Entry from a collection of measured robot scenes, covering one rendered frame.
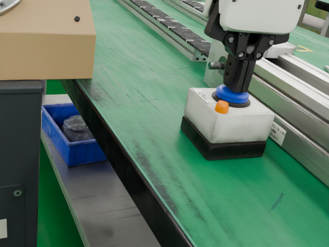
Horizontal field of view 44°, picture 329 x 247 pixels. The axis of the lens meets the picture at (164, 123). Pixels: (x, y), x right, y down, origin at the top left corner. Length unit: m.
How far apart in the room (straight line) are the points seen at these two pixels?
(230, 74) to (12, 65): 0.31
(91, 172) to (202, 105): 0.99
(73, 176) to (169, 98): 0.83
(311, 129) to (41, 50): 0.38
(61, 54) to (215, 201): 0.34
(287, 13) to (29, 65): 0.36
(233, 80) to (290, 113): 0.10
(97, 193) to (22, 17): 0.82
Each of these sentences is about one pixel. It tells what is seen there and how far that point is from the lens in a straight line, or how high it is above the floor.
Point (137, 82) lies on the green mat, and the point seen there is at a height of 0.78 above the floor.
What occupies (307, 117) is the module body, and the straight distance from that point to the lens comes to 0.51.
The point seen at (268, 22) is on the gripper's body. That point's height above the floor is 0.94.
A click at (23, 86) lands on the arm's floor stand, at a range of 0.61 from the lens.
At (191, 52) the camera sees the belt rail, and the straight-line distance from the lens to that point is 0.85.
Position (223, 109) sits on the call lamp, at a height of 0.84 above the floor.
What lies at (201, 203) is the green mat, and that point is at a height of 0.78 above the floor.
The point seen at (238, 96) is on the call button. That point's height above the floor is 0.85.
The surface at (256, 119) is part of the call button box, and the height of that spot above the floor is 0.83.
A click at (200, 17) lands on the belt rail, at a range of 1.23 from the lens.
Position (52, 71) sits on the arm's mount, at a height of 0.79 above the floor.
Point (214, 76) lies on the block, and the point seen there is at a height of 0.80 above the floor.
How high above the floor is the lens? 1.01
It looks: 26 degrees down
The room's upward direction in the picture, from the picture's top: 10 degrees clockwise
